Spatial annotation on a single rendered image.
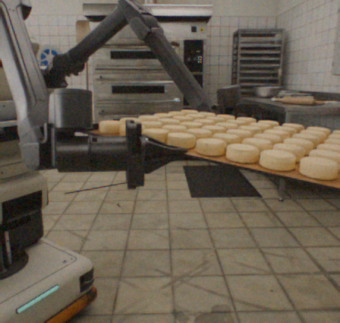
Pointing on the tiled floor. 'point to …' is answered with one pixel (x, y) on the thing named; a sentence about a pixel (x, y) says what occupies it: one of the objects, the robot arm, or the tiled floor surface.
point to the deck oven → (146, 62)
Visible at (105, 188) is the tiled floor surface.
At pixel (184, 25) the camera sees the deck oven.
